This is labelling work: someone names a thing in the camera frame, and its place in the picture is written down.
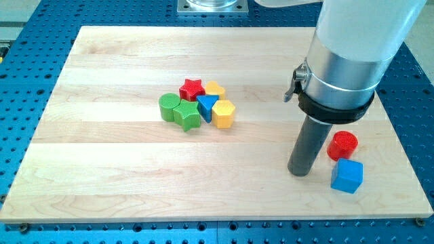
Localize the blue cube block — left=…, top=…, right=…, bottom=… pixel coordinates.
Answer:
left=330, top=158, right=363, bottom=194

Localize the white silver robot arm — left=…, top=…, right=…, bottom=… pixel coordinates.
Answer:
left=303, top=0, right=426, bottom=110

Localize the yellow pentagon block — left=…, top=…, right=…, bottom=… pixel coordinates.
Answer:
left=212, top=100, right=235, bottom=129

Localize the blue triangle block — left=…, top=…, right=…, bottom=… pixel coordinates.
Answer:
left=197, top=95, right=219, bottom=123

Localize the green star block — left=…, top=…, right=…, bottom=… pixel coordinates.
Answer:
left=173, top=100, right=201, bottom=131

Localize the yellow heart block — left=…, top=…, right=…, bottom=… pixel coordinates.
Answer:
left=205, top=81, right=226, bottom=100

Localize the red star block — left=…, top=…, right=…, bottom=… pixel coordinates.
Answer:
left=179, top=79, right=205, bottom=102

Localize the green cylinder block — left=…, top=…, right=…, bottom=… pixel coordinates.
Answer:
left=159, top=93, right=180, bottom=122

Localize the light wooden board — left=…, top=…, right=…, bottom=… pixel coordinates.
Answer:
left=1, top=26, right=433, bottom=224

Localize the black clamp with metal lever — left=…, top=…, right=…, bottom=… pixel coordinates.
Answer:
left=283, top=62, right=374, bottom=125

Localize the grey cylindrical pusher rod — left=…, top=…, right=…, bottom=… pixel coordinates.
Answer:
left=288, top=116, right=332, bottom=177

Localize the red cylinder block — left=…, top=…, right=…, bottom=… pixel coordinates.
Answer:
left=327, top=131, right=358, bottom=161

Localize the blue perforated metal base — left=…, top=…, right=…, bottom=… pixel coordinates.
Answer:
left=1, top=0, right=433, bottom=243

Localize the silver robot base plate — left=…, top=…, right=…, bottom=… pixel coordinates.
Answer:
left=176, top=0, right=249, bottom=15

